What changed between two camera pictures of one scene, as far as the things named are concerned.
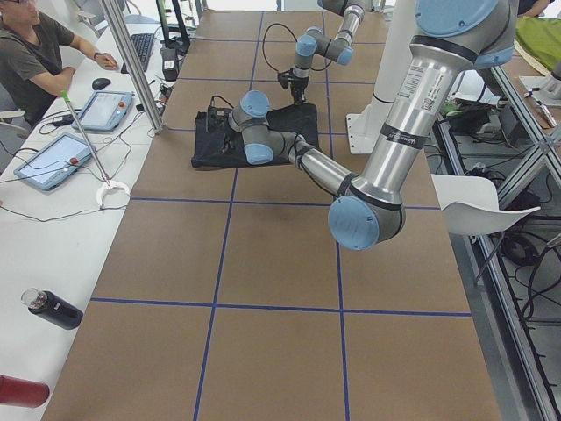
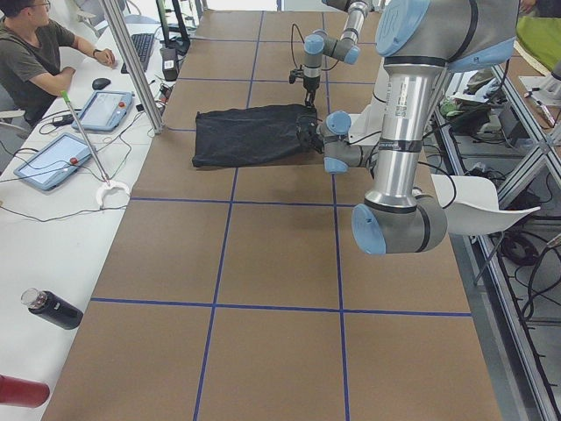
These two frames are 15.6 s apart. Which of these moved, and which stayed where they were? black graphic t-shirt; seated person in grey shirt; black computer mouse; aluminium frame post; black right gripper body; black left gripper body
Moved: black right gripper body; black left gripper body
Stayed: seated person in grey shirt; black computer mouse; black graphic t-shirt; aluminium frame post
